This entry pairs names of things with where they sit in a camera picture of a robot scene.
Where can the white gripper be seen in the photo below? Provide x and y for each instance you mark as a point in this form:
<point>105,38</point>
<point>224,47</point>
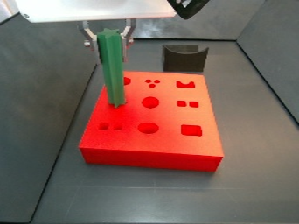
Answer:
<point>43,11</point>

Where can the red shape-sorting board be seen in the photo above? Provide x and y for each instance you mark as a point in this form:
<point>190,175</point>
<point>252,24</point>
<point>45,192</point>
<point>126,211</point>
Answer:
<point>164,129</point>

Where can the black curved peg holder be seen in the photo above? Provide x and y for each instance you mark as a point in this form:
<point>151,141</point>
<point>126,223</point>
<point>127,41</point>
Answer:
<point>185,58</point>

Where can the green star-shaped peg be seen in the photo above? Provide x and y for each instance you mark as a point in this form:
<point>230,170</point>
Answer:
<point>111,58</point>

